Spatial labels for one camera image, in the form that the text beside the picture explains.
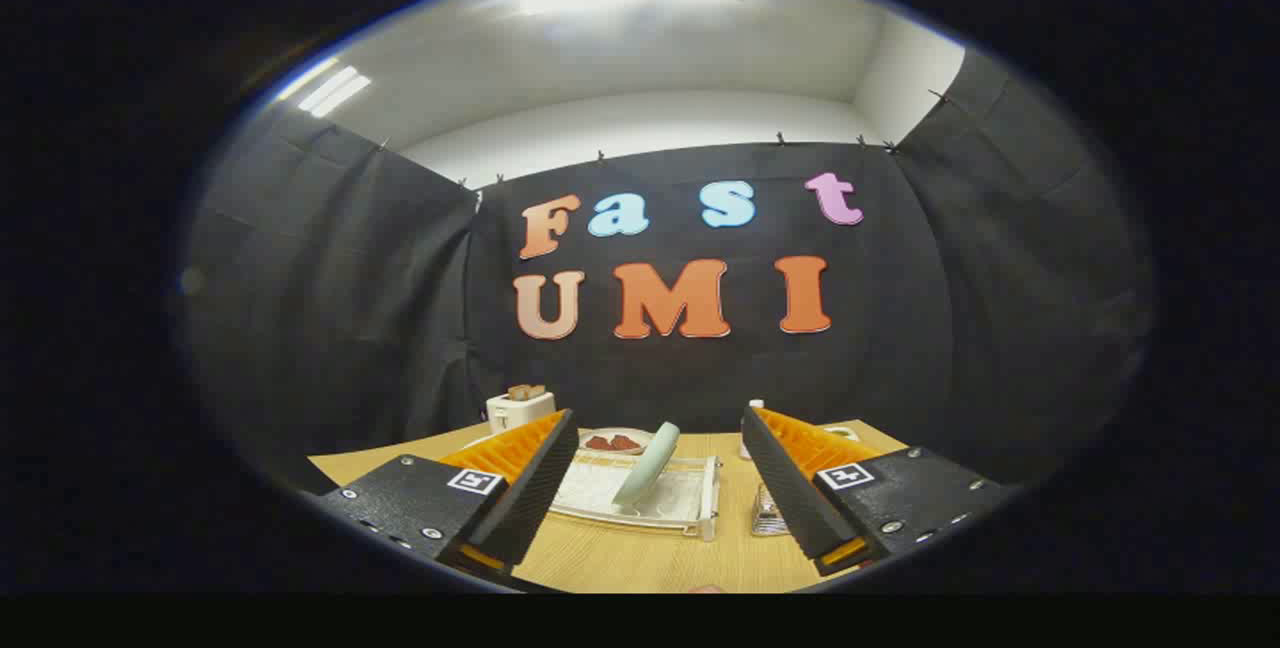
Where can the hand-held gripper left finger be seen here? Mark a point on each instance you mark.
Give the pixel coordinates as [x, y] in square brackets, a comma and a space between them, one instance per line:
[530, 498]

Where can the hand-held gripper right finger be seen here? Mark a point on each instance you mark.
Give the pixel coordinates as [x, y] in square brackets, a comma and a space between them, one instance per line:
[790, 488]

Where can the pale green plate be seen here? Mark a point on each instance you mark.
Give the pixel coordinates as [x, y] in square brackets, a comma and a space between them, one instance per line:
[645, 468]

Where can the beige plate with meat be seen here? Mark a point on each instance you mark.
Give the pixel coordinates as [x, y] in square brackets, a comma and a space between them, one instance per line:
[618, 451]

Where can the white divided bean tray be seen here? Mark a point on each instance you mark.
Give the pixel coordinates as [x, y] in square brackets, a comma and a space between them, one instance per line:
[840, 431]

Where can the white toaster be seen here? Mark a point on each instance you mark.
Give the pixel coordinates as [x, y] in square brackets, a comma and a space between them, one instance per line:
[515, 412]

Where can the red-brown meat piece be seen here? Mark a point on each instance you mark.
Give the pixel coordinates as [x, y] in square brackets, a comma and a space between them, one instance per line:
[626, 443]
[598, 443]

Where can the clear red-label water bottle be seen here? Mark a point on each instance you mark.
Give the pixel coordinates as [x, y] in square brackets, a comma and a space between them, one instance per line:
[756, 403]

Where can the black backdrop cloth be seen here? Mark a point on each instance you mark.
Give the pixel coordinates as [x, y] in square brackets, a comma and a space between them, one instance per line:
[700, 378]

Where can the striped ceiling light panel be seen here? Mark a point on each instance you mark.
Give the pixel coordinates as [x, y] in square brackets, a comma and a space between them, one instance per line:
[335, 91]

